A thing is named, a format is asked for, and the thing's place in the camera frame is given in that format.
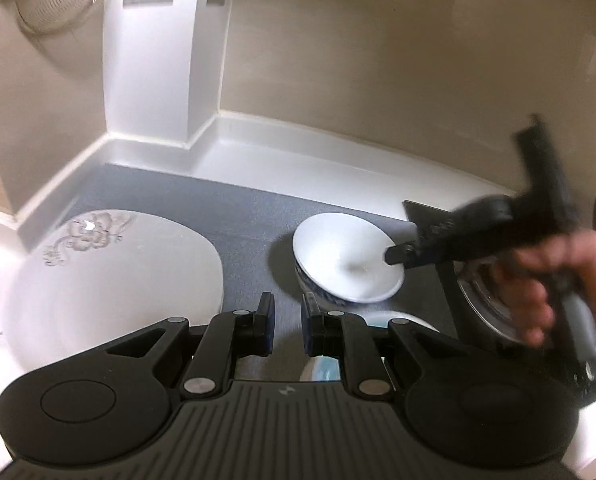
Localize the person's right hand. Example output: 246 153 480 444
493 232 596 350

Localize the grey table mat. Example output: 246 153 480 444
65 162 460 382

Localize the white floral plate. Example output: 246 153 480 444
2 208 224 377

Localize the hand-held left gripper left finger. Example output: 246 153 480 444
105 291 277 397

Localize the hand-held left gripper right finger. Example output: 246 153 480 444
300 292 463 396

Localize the celadon green small bowl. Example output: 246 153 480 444
298 311 439 382

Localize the white bowl blue pattern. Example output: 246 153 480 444
292 212 407 305

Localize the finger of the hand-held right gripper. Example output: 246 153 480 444
383 241 426 267

